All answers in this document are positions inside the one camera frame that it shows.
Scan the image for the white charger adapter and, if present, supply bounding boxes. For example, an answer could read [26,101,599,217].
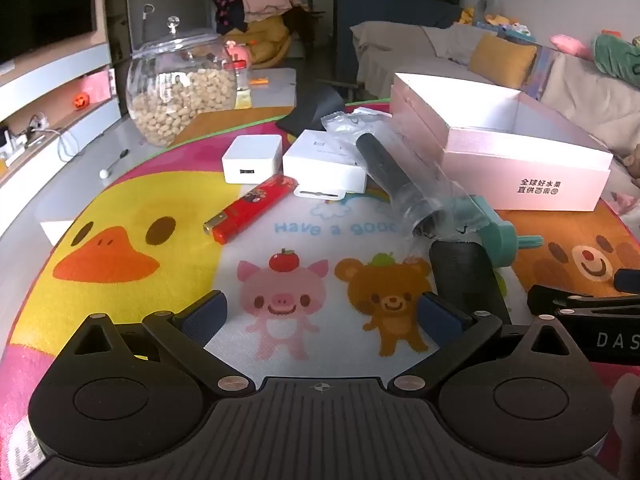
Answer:
[222,135,283,185]

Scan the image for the iridescent board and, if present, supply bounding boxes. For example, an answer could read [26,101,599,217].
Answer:
[532,47,558,101]

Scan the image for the pile of small plush toys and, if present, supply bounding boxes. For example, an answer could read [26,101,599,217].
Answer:
[457,0,533,38]

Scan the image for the pink cardboard box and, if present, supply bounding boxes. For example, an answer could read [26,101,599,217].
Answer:
[389,72,613,212]

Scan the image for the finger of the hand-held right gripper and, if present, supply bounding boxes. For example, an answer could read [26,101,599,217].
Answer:
[527,285,640,317]
[614,269,640,293]

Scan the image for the black dotted cloth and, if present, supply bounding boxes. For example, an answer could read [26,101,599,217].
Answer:
[215,0,248,33]

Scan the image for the pink plush toy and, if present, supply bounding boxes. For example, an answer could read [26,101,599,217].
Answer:
[550,34,591,58]

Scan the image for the printed cartoon mat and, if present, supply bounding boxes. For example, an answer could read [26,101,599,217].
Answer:
[0,100,640,466]

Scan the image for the small white box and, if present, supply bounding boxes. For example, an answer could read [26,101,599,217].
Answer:
[282,129,368,203]

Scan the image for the small bottle with red cap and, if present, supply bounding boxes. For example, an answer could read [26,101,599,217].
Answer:
[227,58,252,108]

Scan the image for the white cable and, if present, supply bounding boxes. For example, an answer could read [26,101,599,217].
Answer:
[57,127,81,163]

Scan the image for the person's right hand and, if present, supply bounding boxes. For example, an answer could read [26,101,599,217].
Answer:
[612,375,640,443]

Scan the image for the white television cabinet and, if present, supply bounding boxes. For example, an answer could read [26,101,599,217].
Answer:
[0,42,123,241]

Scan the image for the dark stool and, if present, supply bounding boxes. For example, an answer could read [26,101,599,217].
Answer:
[317,80,361,106]

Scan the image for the yellow cushion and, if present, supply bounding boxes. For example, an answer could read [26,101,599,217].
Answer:
[468,34,538,92]

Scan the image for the black roller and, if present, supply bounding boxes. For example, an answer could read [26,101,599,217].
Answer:
[320,110,473,238]

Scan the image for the black television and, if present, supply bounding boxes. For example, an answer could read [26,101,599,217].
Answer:
[0,0,98,66]

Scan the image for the metal spoon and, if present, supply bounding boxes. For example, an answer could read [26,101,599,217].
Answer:
[99,149,130,179]

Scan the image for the floral cloth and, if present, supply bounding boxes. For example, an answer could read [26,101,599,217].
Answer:
[605,192,640,216]

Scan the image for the pink card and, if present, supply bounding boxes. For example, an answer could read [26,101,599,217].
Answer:
[82,71,111,103]

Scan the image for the red lighter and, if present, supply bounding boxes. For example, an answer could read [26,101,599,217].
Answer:
[204,174,296,246]

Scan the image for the large plush teddy bear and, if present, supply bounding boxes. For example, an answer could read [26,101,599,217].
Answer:
[240,15,291,68]

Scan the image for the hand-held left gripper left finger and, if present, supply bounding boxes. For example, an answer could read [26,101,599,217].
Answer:
[62,290,256,397]

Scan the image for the glass jar of nuts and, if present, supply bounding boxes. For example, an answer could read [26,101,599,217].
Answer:
[126,16,238,148]

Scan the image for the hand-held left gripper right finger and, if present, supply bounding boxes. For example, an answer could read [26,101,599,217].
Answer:
[387,290,577,395]

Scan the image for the grey sofa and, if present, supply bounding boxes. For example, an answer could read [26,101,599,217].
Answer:
[350,20,640,186]

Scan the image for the white paper sheet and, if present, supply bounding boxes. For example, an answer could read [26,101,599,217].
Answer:
[39,219,76,247]

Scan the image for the white coffee table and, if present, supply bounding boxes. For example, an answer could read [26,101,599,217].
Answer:
[247,67,298,108]

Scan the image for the black pouch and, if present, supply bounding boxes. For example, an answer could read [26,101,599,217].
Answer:
[276,85,346,137]

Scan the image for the teal plastic tool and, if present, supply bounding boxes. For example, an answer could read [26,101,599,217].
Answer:
[447,195,545,267]

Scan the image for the green plush toy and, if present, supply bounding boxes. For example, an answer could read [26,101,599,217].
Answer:
[592,30,640,81]

